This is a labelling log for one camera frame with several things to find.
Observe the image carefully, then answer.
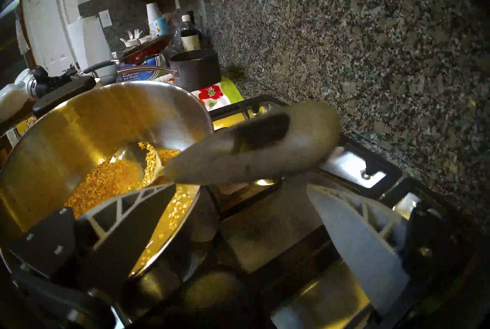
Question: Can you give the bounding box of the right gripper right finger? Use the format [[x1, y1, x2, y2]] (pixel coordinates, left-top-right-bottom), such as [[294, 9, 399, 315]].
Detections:
[[306, 185, 412, 317]]

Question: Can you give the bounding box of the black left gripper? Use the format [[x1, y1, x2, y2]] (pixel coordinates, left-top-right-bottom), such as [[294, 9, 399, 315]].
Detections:
[[38, 72, 74, 98]]

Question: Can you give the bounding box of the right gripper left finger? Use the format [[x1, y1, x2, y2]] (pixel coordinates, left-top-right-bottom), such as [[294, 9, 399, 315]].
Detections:
[[75, 183, 176, 294]]

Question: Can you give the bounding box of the black-handled metal spoon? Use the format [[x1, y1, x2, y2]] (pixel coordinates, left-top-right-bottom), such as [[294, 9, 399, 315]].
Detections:
[[111, 101, 342, 187]]

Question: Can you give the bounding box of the stainless steel pot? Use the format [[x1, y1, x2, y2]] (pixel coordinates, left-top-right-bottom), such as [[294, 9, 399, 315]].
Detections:
[[0, 75, 215, 283]]

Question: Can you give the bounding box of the white paper towel roll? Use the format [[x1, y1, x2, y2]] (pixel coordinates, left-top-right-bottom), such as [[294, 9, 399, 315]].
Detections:
[[68, 16, 117, 78]]

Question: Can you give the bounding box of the white hanging cloth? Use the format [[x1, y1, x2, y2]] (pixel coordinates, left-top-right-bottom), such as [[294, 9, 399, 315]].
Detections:
[[15, 12, 30, 55]]

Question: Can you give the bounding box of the white panel door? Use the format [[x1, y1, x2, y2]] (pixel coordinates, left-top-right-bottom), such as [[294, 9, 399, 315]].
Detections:
[[19, 0, 81, 76]]

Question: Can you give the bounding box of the blue aluminium foil box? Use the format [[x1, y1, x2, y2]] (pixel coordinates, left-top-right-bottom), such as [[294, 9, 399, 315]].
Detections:
[[117, 56, 167, 82]]

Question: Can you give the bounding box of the stainless gas cooktop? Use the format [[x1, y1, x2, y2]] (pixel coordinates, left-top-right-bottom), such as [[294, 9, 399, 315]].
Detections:
[[126, 95, 471, 329]]

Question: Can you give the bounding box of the red frying pan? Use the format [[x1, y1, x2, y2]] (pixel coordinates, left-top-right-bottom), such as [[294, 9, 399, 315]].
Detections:
[[82, 34, 172, 74]]

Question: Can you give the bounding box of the stack of white paper cups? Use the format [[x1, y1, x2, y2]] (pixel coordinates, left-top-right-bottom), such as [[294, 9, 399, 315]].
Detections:
[[146, 3, 162, 36]]

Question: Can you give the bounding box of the white-capped labelled glass bottle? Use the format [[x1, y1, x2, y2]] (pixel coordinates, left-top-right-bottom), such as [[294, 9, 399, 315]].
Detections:
[[180, 14, 202, 52]]

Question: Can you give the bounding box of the small dark saucepan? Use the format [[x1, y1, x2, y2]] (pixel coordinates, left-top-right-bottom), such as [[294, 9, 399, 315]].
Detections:
[[117, 49, 222, 92]]

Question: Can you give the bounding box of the dark-capped glass bottle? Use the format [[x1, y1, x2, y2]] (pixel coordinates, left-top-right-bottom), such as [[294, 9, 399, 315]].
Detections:
[[188, 10, 205, 48]]

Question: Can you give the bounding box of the floral kitchen towel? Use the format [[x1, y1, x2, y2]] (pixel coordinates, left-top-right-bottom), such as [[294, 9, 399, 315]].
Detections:
[[153, 75, 245, 111]]

